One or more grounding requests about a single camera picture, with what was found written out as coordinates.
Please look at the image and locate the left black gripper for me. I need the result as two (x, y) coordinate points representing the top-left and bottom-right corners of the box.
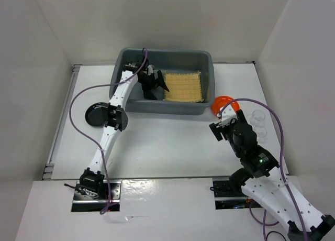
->
(137, 70), (168, 100)

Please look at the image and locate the orange plastic plate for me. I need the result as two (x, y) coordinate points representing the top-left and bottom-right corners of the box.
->
(211, 96), (240, 118)

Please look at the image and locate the woven bamboo mat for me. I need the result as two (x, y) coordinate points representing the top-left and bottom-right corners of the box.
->
(164, 71), (204, 103)

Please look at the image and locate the clear plastic cup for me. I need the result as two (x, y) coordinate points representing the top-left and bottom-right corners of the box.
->
(249, 109), (266, 127)
(254, 126), (267, 143)

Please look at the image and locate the black plate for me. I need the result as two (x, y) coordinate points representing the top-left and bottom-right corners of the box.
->
(85, 102), (108, 128)

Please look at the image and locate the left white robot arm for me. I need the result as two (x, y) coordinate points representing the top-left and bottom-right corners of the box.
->
(80, 58), (169, 199)

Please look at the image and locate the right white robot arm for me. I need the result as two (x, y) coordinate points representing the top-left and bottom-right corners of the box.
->
(210, 105), (334, 240)

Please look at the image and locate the grey plastic bin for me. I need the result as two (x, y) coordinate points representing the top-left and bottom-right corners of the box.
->
(111, 48), (215, 115)

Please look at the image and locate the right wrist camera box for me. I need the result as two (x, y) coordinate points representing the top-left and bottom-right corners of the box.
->
(217, 105), (237, 127)

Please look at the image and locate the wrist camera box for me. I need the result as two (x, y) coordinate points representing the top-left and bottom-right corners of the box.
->
(145, 64), (154, 75)
(217, 105), (237, 127)

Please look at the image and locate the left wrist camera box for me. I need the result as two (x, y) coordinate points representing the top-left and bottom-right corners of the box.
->
(145, 64), (154, 75)

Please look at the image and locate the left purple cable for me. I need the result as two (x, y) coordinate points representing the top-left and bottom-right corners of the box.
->
(69, 47), (149, 215)

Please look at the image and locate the purple cable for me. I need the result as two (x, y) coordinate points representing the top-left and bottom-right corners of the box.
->
(69, 47), (149, 215)
(218, 97), (309, 241)

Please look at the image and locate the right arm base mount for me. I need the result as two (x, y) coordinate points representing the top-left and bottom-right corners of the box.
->
(209, 177), (254, 210)

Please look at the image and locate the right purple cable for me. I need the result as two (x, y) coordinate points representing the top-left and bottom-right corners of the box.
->
(218, 97), (309, 241)

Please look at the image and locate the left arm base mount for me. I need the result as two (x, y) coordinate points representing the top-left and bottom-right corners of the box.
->
(64, 181), (121, 212)

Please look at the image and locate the aluminium table edge rail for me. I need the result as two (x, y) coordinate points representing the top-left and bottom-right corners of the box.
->
(41, 64), (82, 180)

